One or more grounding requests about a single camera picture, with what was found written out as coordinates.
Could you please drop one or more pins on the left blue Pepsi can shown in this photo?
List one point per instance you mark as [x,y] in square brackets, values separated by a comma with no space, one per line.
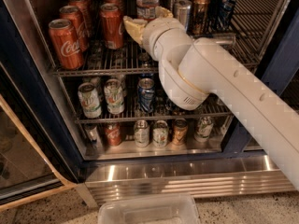
[146,94]

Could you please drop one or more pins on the right white can bottom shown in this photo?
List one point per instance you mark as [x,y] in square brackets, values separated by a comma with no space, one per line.
[203,129]

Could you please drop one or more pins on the wire shelf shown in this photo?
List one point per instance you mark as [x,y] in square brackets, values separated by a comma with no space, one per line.
[163,107]
[249,24]

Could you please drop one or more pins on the orange can bottom shelf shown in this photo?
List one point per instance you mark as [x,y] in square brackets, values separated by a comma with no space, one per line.
[180,128]

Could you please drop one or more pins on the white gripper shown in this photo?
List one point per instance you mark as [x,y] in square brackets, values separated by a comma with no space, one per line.
[158,34]

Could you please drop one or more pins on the clear plastic bin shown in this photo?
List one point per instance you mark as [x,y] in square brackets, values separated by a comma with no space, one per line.
[153,209]

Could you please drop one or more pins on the clear plastic water bottle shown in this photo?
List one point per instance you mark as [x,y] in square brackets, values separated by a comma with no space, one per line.
[146,9]

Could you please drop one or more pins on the left white can bottom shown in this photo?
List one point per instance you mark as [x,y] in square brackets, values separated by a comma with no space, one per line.
[142,133]

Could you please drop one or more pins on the front left Coca-Cola can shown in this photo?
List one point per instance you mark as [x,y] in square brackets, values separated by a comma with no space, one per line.
[64,38]

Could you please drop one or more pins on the open fridge glass door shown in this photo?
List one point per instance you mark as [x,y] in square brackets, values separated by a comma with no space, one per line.
[38,154]

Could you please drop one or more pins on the white can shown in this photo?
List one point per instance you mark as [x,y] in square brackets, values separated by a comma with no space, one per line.
[142,133]
[160,134]
[203,129]

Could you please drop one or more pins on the left front 7UP can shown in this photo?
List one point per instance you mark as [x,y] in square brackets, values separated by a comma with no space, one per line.
[89,100]

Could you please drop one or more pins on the front brown coffee can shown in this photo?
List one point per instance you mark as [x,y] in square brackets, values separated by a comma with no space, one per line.
[199,16]

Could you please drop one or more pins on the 7up can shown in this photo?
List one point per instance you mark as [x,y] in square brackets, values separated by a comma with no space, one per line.
[114,96]
[89,100]

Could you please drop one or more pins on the front middle Coca-Cola can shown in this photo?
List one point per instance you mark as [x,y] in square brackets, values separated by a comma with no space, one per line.
[111,19]

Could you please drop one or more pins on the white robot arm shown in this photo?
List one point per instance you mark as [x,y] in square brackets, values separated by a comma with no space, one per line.
[189,70]

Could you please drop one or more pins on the front dark blue can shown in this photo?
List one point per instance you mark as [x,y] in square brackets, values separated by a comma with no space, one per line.
[225,10]

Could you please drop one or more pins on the red can bottom shelf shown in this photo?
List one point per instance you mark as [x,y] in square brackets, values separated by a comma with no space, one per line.
[113,133]

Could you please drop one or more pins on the slim silver can bottom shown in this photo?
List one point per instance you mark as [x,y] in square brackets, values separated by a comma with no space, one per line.
[93,134]

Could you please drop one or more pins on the middle wire shelf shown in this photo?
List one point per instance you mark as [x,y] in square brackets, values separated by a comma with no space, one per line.
[163,107]

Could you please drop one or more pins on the top wire shelf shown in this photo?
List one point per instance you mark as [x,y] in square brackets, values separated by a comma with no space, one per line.
[249,24]

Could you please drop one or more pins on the coca-cola can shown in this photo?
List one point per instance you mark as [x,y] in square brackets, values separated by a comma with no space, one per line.
[84,7]
[118,3]
[111,19]
[64,38]
[73,14]

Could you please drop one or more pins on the stainless steel fridge cabinet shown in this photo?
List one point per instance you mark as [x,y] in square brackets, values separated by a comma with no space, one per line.
[230,162]

